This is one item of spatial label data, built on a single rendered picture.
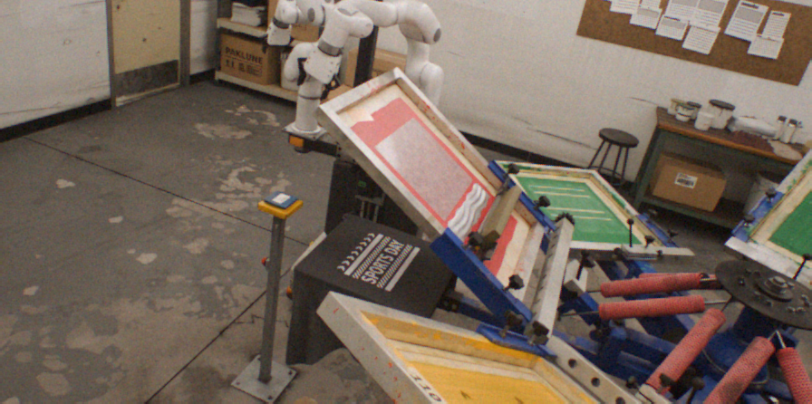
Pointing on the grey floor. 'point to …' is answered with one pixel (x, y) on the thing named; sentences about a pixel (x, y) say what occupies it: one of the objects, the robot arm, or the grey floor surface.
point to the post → (249, 384)
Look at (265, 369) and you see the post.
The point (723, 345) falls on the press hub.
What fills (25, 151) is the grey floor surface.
